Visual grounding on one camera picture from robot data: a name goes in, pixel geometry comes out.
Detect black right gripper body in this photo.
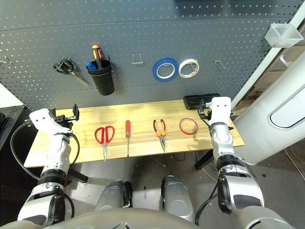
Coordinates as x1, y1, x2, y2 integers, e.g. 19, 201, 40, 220
202, 102, 213, 121

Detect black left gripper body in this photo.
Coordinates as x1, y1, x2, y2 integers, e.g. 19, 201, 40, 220
55, 114, 80, 128

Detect red tape roll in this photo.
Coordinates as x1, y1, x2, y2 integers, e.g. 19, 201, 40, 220
179, 117, 199, 135

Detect red handled scissors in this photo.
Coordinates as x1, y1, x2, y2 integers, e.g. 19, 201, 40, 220
94, 125, 115, 163

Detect orange black needle-nose pliers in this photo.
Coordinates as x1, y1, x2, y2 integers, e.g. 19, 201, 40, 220
152, 119, 167, 153

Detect red handled screwdriver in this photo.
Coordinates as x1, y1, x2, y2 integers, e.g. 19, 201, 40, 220
125, 120, 131, 157

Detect dark grey metal pegboard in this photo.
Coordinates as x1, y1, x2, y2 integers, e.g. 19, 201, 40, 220
0, 0, 303, 112

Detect black plastic tool case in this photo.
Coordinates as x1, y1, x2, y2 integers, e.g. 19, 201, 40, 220
183, 93, 221, 111

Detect white tape roll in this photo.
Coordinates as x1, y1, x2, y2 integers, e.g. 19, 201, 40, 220
178, 58, 200, 79

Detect black plastic cup holder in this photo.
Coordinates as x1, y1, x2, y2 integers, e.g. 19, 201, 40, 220
86, 59, 115, 96

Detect black equipment case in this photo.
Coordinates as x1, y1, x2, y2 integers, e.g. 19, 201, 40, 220
0, 104, 31, 153

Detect black table leg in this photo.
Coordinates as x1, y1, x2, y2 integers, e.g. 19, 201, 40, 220
194, 150, 214, 170
69, 164, 88, 183

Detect silver double prong hook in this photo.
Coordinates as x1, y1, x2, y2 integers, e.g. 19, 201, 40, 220
213, 58, 227, 70

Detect blue tape roll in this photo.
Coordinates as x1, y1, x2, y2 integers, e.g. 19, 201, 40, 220
152, 57, 179, 82

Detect silver U-shaped peg hook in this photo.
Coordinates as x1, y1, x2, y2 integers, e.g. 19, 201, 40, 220
0, 55, 14, 65

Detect silver left robot leg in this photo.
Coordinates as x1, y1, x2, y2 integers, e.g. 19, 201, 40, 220
95, 180, 133, 215

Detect silver robot leg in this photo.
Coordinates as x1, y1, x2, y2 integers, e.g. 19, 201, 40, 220
161, 176, 195, 222
95, 180, 133, 215

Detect silver right robot leg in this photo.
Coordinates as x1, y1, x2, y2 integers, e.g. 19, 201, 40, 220
161, 176, 195, 222

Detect translucent plastic bin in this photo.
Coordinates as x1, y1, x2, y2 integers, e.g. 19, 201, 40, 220
264, 22, 305, 48

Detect grey robot torso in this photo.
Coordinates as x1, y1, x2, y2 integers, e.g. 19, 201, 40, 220
45, 208, 263, 229

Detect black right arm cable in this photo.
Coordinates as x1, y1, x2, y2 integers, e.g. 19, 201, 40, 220
199, 112, 213, 127

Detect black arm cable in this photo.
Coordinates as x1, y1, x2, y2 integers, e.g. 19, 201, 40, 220
199, 112, 213, 127
10, 120, 41, 181

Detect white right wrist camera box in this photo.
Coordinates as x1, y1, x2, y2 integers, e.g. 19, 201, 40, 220
211, 96, 232, 125

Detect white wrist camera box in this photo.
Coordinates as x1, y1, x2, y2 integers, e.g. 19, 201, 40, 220
29, 108, 72, 136
211, 96, 232, 125

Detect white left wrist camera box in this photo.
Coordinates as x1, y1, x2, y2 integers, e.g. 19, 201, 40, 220
29, 108, 72, 136

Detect black handled scissors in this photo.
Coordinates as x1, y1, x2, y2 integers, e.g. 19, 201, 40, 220
52, 57, 91, 87

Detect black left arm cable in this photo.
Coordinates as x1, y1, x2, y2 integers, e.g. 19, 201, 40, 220
10, 120, 41, 181

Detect orange black handled screwdriver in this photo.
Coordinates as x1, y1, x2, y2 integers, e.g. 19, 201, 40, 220
91, 44, 103, 70

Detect loose wires on floor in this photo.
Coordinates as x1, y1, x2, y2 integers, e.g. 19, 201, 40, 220
173, 152, 220, 182

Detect white pegboard side frame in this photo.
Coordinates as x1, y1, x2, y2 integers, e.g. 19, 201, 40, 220
231, 0, 305, 109

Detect silver wire plier hook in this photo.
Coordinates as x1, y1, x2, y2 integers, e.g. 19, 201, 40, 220
131, 52, 145, 64

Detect white plastic handle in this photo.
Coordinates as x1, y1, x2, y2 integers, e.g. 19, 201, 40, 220
278, 54, 294, 67

